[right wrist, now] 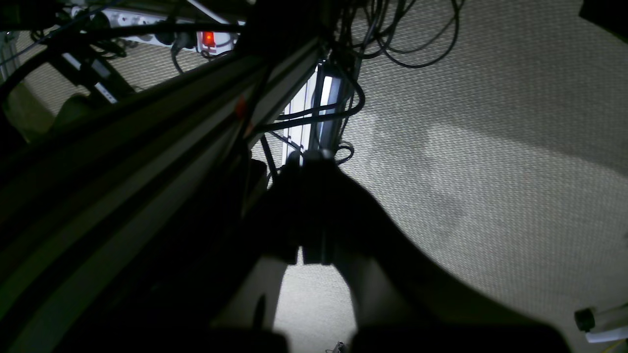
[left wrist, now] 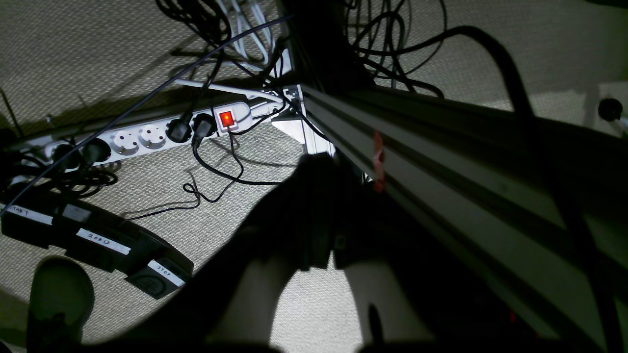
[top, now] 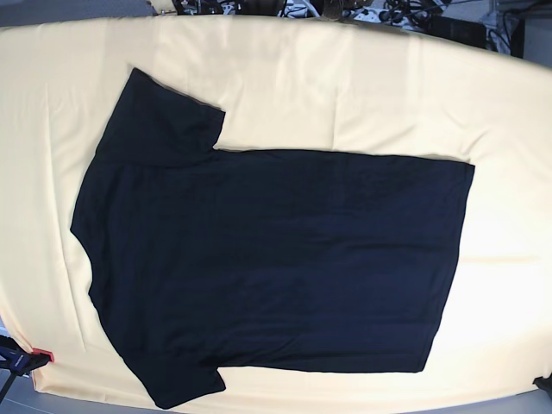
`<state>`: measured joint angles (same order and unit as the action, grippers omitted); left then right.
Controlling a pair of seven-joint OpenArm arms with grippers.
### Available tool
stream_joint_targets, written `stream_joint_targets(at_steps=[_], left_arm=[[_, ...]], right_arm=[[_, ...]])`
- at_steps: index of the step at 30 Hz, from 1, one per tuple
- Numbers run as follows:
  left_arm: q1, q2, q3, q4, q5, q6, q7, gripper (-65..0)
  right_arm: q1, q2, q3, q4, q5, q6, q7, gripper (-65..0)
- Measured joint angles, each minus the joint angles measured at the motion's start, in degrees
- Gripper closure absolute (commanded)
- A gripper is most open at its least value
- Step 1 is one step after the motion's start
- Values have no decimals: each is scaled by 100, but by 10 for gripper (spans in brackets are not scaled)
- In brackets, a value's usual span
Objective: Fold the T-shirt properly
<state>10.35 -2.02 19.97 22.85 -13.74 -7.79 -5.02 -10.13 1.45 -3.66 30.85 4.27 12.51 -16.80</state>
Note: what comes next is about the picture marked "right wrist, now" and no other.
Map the white power strip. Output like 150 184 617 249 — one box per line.
70 0 245 57

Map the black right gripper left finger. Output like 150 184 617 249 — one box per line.
74 162 299 353

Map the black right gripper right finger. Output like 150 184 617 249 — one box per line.
301 152 570 353

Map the black cable bundle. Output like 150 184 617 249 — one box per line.
324 0 464 69

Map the aluminium table leg profile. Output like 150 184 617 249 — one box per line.
278 60 344 165

